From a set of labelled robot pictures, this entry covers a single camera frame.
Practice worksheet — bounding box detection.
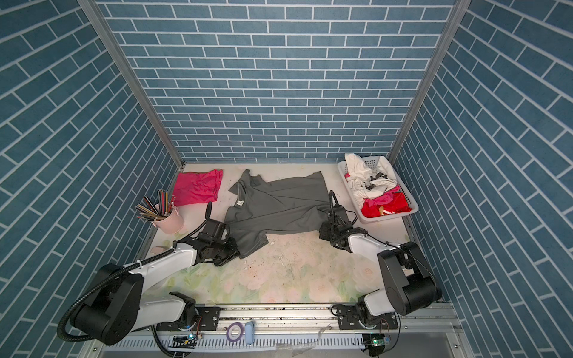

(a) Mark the aluminium front rail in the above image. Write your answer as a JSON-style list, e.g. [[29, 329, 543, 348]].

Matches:
[[78, 302, 475, 358]]

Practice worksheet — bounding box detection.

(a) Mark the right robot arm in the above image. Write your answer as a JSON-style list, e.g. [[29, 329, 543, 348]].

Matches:
[[319, 204, 443, 326]]

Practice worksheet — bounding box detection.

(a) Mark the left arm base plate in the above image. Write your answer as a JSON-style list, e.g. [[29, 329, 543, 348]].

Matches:
[[156, 307, 221, 332]]

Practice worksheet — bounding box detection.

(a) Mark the white plastic laundry basket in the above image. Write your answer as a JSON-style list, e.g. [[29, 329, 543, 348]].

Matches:
[[337, 156, 419, 224]]

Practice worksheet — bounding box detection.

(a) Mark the magenta garment in basket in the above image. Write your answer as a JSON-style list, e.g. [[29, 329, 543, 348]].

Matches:
[[365, 186, 401, 207]]

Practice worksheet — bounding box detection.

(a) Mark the red t shirt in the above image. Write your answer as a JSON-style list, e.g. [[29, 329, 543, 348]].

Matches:
[[361, 192, 412, 219]]

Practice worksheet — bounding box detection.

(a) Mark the folded magenta t shirt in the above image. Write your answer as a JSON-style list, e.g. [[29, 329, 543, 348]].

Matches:
[[173, 169, 223, 207]]

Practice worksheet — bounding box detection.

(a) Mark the white t shirt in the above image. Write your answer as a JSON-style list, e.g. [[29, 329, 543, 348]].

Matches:
[[345, 154, 398, 204]]

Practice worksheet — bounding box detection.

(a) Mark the grey t shirt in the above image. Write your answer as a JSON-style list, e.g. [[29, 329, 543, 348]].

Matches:
[[225, 169, 330, 259]]

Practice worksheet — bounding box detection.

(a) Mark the pink pencil cup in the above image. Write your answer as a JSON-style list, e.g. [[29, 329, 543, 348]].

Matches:
[[152, 207, 184, 234]]

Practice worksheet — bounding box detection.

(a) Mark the left black corrugated cable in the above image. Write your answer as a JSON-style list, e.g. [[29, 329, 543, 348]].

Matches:
[[57, 202, 214, 343]]

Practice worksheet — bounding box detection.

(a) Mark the purple tape roll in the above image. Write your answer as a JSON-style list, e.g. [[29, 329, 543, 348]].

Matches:
[[225, 322, 245, 343]]

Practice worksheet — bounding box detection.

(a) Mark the left circuit board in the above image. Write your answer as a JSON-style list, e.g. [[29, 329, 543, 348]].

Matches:
[[170, 334, 198, 349]]

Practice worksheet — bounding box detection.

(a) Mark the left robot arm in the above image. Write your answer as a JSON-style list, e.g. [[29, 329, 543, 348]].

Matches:
[[57, 219, 239, 345]]

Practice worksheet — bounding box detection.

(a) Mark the light blue small cylinder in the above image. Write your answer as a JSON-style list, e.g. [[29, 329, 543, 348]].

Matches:
[[244, 322, 255, 346]]

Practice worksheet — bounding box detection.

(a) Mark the coloured pencils bundle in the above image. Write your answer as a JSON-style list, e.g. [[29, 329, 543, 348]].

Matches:
[[135, 189, 175, 222]]

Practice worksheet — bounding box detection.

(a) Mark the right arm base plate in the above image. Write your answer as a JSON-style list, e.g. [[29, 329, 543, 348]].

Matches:
[[330, 304, 398, 331]]

